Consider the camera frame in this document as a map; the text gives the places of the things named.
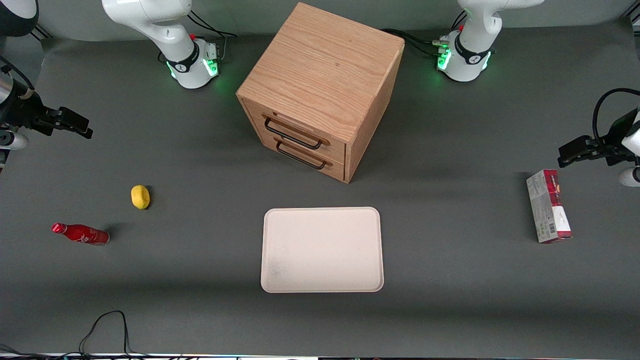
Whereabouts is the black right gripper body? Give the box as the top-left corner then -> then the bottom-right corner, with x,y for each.
0,90 -> 60,136

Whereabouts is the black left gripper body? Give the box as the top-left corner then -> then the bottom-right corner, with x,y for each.
599,109 -> 640,167

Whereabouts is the red coke bottle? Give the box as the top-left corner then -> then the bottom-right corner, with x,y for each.
51,222 -> 110,246

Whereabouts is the beige rectangular plastic tray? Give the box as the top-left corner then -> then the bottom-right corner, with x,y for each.
260,207 -> 385,294

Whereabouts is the grey and red carton box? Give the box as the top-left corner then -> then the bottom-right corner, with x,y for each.
526,169 -> 573,244

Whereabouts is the yellow lemon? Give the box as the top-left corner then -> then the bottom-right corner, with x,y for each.
131,185 -> 151,210

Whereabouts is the dark grey table mat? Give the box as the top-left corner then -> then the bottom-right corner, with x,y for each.
0,20 -> 640,358

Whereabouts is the wooden drawer front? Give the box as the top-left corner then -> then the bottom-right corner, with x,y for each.
242,99 -> 347,162
260,134 -> 346,182

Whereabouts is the wooden two-drawer cabinet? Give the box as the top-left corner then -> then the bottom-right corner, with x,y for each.
236,2 -> 406,185

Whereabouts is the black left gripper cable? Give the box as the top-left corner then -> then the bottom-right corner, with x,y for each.
592,88 -> 640,147

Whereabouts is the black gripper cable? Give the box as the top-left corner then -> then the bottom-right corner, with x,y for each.
592,88 -> 640,147
0,56 -> 36,97

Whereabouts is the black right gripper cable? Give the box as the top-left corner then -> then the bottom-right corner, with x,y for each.
0,56 -> 36,97

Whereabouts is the black frame rail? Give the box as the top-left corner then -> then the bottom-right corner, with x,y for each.
29,22 -> 54,42

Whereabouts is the black right arm base cable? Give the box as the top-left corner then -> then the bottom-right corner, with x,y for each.
157,10 -> 238,65

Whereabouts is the black arm base cable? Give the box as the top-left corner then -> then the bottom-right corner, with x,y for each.
380,9 -> 469,57
157,10 -> 238,65

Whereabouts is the black left arm base cable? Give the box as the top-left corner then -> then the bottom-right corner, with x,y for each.
380,9 -> 469,57

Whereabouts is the black cable on table edge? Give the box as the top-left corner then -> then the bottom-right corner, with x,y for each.
0,310 -> 201,360

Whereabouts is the black metal drawer handle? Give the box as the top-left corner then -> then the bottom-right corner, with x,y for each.
263,116 -> 324,151
275,140 -> 327,170

